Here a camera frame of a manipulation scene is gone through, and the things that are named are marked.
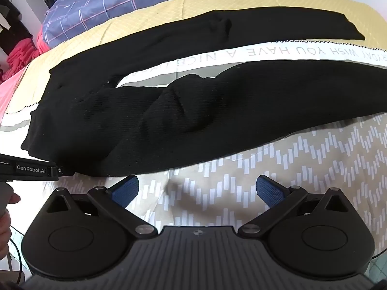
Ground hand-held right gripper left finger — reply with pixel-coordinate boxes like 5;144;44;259
45;174;158;239

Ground person's left hand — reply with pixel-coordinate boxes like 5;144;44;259
0;192;22;249

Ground pile of red clothes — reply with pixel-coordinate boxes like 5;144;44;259
5;38;42;78

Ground blue plaid quilt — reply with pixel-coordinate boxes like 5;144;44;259
41;0;209;49

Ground black cable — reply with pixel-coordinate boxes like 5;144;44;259
8;224;24;282

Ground pink bedsheet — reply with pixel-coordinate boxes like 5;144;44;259
0;66;41;124

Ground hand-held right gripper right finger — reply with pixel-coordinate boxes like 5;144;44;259
238;174;349;238

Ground dark hanging clothes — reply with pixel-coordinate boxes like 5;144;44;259
0;0;33;55

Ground yellow and beige patterned blanket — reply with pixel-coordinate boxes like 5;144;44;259
0;0;387;259

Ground black pants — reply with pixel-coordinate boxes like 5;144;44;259
21;10;387;178

